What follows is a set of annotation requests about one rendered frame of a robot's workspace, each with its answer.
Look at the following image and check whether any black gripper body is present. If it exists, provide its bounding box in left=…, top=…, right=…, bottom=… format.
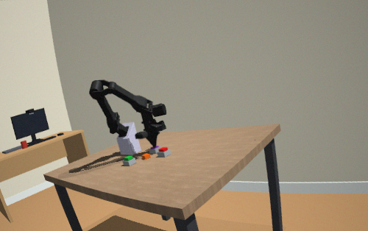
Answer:
left=135, top=117, right=156, bottom=139

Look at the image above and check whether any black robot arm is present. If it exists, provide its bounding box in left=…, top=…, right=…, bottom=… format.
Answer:
left=89, top=80, right=166, bottom=137

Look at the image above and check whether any orange block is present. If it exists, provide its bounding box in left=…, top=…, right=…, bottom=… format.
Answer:
left=141, top=154, right=150, bottom=160

